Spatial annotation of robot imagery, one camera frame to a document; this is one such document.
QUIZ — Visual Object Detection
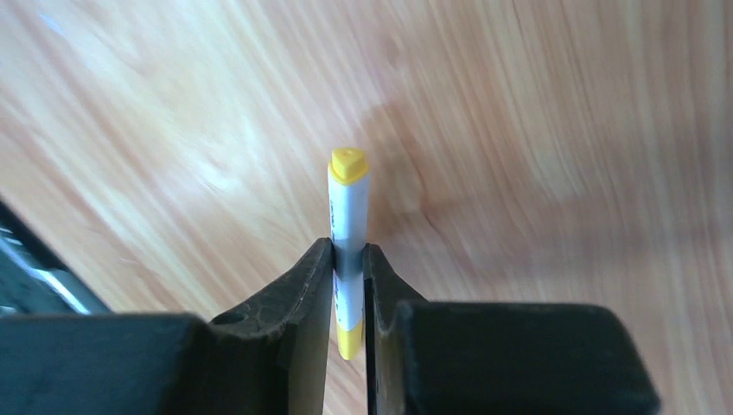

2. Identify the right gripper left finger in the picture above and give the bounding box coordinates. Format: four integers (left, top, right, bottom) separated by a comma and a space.
1, 238, 333, 414

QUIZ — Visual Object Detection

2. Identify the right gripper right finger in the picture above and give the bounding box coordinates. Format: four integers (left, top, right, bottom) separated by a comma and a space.
363, 244, 662, 414

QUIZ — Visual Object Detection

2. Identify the yellow cap white marker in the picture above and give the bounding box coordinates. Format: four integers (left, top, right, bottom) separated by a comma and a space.
328, 147, 370, 361

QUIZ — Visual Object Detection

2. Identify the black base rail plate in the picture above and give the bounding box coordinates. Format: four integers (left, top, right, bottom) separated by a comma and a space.
1, 204, 112, 317

